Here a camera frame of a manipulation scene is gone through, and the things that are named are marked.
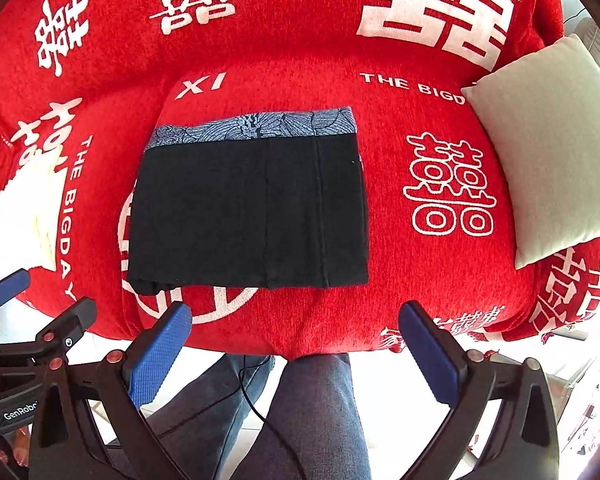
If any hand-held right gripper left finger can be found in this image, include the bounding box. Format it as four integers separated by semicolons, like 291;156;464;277
27;301;193;480

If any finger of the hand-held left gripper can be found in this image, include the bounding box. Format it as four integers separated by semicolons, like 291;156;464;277
0;269;32;333
0;296;98;367

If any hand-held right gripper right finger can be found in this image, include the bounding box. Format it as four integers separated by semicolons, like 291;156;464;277
399;301;561;480

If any black pants grey patterned waistband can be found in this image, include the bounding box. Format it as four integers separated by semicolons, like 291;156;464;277
126;106;371;297

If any person's left leg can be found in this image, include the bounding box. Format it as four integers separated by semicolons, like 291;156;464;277
105;354;277;480

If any person's leg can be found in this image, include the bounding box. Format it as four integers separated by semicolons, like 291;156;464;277
230;352;371;480
105;354;277;480

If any person's right leg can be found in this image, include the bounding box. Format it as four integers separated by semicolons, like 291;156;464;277
230;352;371;480

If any glass side table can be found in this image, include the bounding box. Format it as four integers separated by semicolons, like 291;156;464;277
545;355;600;461

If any beige square cushion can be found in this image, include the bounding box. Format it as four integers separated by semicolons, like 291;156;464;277
461;34;600;271

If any red printed sofa cover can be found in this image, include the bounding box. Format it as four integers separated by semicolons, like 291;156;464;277
0;0;600;361

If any black cable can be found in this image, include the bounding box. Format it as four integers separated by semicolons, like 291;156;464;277
180;354;311;480

